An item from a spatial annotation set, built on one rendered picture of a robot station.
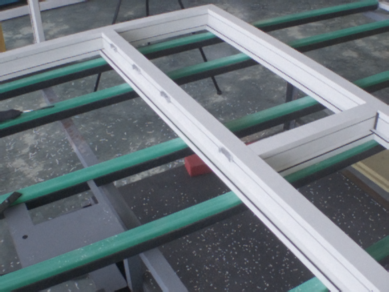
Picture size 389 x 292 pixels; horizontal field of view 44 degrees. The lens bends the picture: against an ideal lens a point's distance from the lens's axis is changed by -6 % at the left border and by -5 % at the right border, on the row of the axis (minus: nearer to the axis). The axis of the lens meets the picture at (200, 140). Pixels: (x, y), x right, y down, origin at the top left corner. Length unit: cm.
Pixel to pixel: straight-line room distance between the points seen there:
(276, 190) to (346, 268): 22
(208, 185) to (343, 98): 48
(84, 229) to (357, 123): 69
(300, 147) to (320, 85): 34
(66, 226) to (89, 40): 83
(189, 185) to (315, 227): 69
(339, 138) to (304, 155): 11
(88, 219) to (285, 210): 40
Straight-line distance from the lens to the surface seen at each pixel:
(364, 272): 86
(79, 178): 115
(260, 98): 318
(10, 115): 142
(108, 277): 133
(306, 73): 148
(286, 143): 111
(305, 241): 95
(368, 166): 160
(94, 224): 105
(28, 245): 104
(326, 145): 121
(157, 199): 149
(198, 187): 153
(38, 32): 376
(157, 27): 181
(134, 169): 119
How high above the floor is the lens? 156
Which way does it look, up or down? 34 degrees down
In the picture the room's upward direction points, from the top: 1 degrees counter-clockwise
